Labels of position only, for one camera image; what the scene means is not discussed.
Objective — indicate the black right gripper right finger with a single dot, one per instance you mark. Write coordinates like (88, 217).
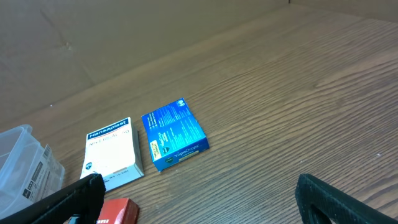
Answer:
(319, 202)

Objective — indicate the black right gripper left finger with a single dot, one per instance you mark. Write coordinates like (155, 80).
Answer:
(82, 200)

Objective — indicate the red medicine box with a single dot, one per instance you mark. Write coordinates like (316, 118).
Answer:
(118, 211)

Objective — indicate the white Hansaplast box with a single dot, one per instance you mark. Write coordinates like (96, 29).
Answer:
(113, 152)

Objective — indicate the clear plastic container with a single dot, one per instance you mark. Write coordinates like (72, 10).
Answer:
(29, 171)

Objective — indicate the blue VapoDrops box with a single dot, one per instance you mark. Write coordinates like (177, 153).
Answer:
(173, 134)

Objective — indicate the brown cardboard back wall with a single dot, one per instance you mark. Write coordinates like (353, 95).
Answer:
(53, 49)

